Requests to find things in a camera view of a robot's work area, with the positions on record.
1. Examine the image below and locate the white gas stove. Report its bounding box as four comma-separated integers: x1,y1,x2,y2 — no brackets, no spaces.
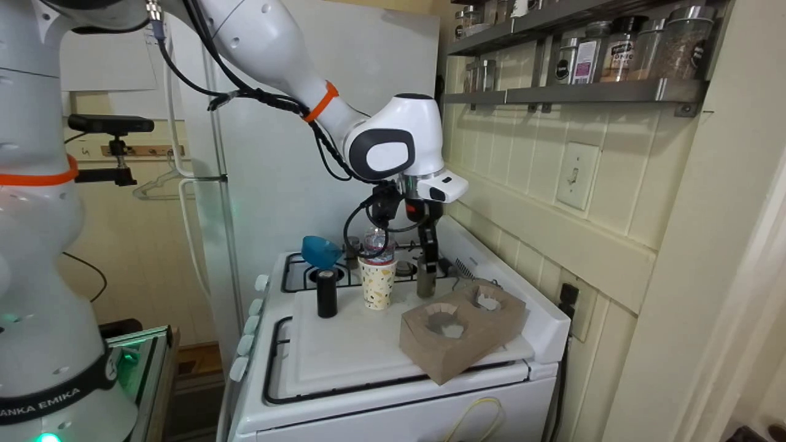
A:
215,218,574,442

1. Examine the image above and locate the small glass bottle silver cap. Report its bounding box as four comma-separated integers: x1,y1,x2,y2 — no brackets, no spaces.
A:
414,259,437,303

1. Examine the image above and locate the cream light switch plate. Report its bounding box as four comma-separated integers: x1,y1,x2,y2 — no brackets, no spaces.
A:
554,143,602,213

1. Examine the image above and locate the black stove grate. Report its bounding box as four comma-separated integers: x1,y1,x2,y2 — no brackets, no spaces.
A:
281,250,364,297

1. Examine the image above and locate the white refrigerator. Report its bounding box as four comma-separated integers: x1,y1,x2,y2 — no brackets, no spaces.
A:
175,0,448,329

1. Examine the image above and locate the black cylinder bottle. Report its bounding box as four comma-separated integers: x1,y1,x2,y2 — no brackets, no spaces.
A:
314,269,344,323

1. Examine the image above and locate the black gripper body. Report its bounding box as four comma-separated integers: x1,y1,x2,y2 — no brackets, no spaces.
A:
403,195,448,223

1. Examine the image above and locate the clear plastic water bottle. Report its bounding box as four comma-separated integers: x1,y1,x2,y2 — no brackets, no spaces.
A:
359,228,396,266

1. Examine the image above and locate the brown cardboard bottle holder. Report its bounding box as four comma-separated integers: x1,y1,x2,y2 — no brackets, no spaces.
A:
398,280,530,388

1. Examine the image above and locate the steel spice shelf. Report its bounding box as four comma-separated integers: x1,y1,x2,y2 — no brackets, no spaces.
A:
448,0,658,60
440,77,712,119

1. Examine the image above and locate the black camera on stand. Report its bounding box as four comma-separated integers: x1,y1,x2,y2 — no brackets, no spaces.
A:
66,113,158,189

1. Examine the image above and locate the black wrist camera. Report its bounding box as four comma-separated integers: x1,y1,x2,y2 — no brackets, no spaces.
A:
368,181,405,234

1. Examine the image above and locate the white wire hanger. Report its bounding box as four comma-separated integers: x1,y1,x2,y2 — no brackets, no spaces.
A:
133,156,228,206

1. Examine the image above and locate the grey robot control box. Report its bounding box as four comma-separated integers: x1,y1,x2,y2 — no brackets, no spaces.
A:
95,323,180,442

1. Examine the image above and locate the patterned paper cup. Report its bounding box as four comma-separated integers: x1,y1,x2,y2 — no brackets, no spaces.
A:
355,256,401,315

